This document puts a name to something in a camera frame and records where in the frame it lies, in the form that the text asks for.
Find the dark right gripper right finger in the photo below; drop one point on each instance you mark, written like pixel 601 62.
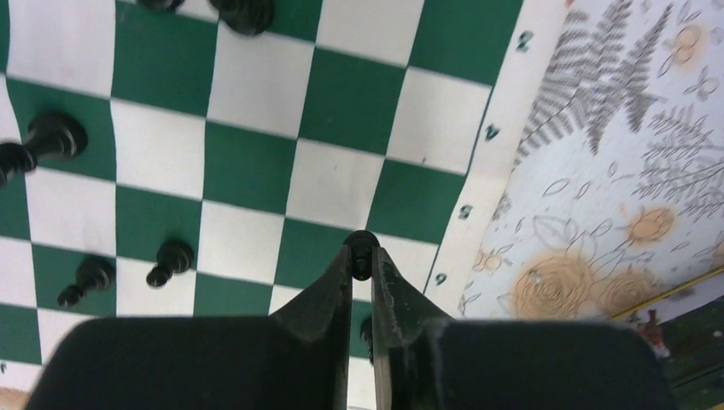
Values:
pixel 426 359

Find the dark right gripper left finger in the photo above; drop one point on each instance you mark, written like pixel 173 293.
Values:
pixel 295 358

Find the black chess pawn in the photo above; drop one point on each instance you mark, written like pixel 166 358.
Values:
pixel 92 274
pixel 173 257
pixel 361 245
pixel 51 134

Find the green white chess board mat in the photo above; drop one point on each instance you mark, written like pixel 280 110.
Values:
pixel 261 153

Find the black chess piece tall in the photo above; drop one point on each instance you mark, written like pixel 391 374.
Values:
pixel 247 17

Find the floral tablecloth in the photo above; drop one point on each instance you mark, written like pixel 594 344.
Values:
pixel 616 189

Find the gold tin box right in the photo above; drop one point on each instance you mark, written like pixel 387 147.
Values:
pixel 683 327

